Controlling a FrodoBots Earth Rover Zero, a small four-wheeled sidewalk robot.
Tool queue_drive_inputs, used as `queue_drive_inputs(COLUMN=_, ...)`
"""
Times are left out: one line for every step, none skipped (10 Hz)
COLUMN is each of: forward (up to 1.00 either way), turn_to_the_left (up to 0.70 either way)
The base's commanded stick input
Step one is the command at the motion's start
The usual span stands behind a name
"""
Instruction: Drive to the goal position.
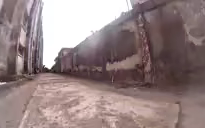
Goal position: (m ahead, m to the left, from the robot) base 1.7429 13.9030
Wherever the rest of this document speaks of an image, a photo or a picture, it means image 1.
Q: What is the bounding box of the low building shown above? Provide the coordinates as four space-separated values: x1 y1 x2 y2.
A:
51 47 75 74

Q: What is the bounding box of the worn brown paved street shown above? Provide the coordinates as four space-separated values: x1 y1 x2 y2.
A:
0 72 205 128

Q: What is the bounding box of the grey multi-storey building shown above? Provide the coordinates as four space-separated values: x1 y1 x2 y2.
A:
0 0 45 82

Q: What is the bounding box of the raised grey kerb sidewalk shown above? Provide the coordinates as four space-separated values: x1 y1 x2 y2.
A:
0 73 38 93

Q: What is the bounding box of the weathered crumbling plaster wall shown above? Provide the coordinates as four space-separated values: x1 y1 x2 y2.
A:
71 0 205 88

